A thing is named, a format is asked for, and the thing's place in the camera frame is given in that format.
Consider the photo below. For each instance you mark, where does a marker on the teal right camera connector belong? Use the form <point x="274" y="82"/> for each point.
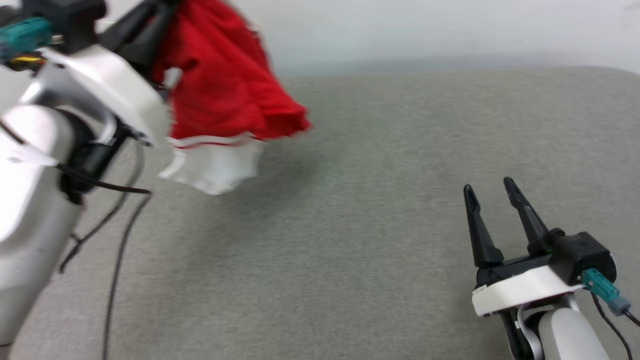
<point x="602" y="290"/>

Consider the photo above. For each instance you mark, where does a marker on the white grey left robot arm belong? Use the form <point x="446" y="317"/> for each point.
<point x="30" y="200"/>

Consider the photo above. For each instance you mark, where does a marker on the teal camera connector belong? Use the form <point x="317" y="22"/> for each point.
<point x="602" y="290"/>
<point x="22" y="35"/>

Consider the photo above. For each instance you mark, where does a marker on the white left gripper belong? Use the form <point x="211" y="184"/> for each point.
<point x="125" y="95"/>

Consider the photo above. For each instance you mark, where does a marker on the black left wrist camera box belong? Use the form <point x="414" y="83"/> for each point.
<point x="70" y="20"/>

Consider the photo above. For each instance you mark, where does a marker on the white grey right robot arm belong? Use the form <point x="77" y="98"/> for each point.
<point x="570" y="335"/>

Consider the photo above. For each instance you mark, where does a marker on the red and white garment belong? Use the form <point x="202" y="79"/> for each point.
<point x="225" y="85"/>

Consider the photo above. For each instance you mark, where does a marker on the teal left camera connector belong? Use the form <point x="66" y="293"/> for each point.
<point x="22" y="35"/>

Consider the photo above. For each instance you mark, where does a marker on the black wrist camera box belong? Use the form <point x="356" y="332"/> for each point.
<point x="70" y="20"/>
<point x="582" y="255"/>

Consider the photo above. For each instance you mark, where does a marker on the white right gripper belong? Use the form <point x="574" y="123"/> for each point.
<point x="520" y="287"/>

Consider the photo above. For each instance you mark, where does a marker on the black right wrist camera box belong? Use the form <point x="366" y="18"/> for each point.
<point x="582" y="255"/>

